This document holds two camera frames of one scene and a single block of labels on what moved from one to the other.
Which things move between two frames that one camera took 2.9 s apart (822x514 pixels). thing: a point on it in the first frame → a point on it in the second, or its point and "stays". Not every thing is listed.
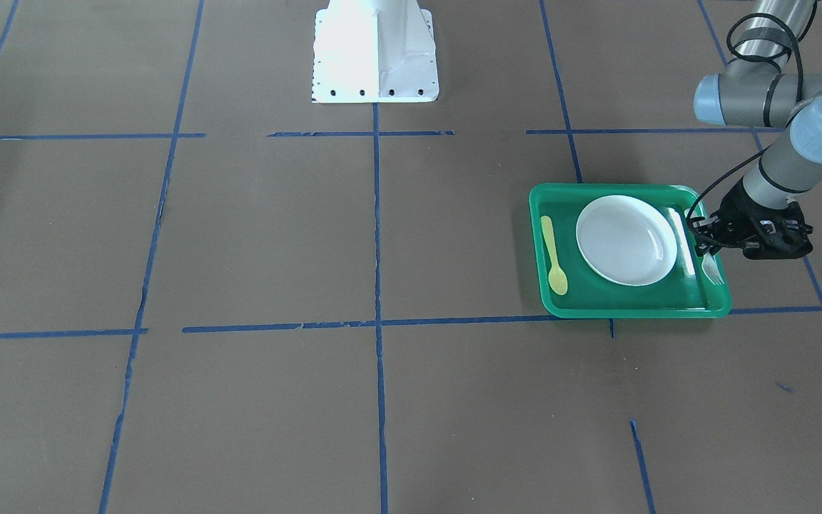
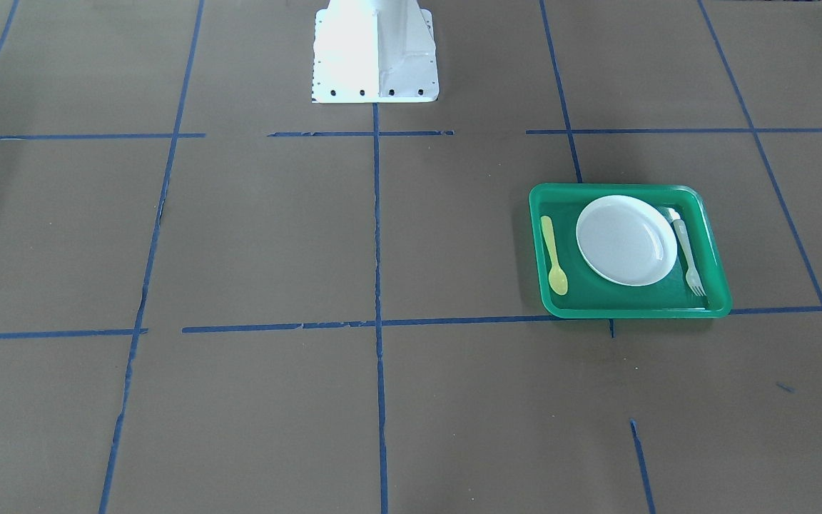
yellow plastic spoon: (557, 278) stays
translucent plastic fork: (711, 269) → (691, 276)
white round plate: (626, 240) stays
